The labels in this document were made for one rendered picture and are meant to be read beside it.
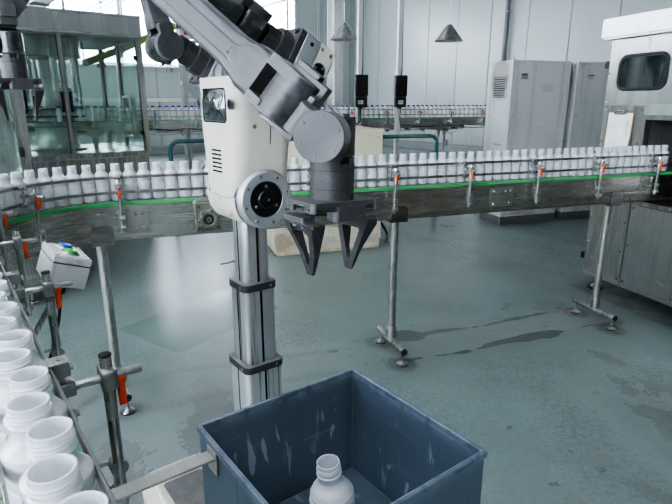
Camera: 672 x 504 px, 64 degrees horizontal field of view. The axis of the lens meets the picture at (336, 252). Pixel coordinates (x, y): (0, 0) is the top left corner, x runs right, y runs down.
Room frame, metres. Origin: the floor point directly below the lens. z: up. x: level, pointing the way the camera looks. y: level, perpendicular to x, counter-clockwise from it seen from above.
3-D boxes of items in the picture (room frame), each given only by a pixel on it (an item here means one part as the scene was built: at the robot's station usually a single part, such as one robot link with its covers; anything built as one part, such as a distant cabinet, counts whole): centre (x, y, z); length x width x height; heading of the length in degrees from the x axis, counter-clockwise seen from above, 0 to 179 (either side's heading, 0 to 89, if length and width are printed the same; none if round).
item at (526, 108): (6.61, -2.27, 0.96); 0.82 x 0.50 x 1.91; 109
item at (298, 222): (0.68, 0.02, 1.26); 0.07 x 0.07 x 0.09; 36
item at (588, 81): (6.90, -3.12, 0.96); 0.82 x 0.50 x 1.91; 109
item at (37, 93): (1.37, 0.76, 1.44); 0.07 x 0.07 x 0.09; 37
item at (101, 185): (2.40, 1.06, 1.08); 0.06 x 0.06 x 0.17
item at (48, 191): (2.23, 1.23, 1.08); 0.06 x 0.06 x 0.17
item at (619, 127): (3.89, -2.01, 1.22); 0.23 x 0.04 x 0.32; 19
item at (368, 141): (5.37, 0.16, 0.59); 1.10 x 0.62 x 1.18; 109
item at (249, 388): (1.48, 0.25, 0.49); 0.13 x 0.13 x 0.40; 37
